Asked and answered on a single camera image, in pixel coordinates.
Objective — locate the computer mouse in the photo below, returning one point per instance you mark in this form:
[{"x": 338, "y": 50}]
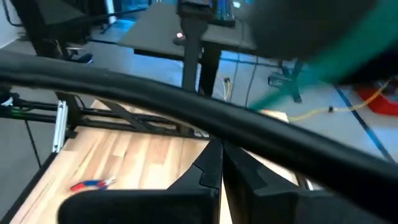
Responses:
[{"x": 179, "y": 35}]

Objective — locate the red plastic bin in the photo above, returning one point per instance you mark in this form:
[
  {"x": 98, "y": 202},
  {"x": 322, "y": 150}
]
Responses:
[{"x": 382, "y": 104}]

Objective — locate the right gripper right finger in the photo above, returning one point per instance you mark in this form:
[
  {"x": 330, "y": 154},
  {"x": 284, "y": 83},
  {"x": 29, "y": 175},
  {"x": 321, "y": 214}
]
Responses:
[{"x": 264, "y": 202}]

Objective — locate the black chair base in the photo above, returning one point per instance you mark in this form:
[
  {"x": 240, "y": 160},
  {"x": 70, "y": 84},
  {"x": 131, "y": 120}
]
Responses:
[{"x": 292, "y": 87}]

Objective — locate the black bulky object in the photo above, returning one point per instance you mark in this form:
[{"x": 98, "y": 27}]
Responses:
[{"x": 295, "y": 28}]

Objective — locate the black table frame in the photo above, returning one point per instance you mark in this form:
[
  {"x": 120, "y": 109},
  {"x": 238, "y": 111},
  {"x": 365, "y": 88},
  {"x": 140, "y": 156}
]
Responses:
[{"x": 74, "y": 112}]

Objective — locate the aluminium extrusion bar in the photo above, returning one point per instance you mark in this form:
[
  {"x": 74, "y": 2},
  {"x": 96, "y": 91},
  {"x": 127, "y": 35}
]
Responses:
[{"x": 59, "y": 127}]

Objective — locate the black office desk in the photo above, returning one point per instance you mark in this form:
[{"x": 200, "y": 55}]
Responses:
[{"x": 155, "y": 31}]

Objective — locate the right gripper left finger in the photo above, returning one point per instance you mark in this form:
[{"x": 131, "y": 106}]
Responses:
[{"x": 199, "y": 202}]

